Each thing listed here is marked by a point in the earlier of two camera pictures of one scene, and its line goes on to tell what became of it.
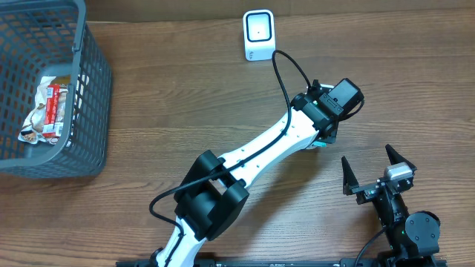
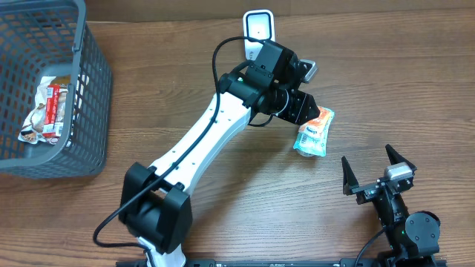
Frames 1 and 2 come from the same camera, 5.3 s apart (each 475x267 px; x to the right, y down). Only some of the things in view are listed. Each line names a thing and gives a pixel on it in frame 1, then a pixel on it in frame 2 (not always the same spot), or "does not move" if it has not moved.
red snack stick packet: x=52 y=127 does not move
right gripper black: x=371 y=189 does not move
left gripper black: x=327 y=137 to x=297 y=107
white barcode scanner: x=260 y=38 does not move
